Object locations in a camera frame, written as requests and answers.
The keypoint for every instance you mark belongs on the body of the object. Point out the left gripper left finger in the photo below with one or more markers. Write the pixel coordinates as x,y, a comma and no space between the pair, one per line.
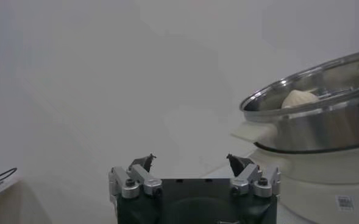
142,178

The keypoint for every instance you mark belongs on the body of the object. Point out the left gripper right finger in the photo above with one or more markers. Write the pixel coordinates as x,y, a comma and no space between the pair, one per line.
247,176

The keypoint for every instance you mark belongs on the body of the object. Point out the white steamed baozi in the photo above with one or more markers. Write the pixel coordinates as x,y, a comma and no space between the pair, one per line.
299,99

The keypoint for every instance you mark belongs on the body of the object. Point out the stainless steel steamer basket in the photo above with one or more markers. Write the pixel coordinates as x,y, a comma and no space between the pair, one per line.
319,131

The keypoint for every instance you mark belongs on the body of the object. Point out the white electric cooker base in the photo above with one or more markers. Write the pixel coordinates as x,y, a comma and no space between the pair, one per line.
319,188

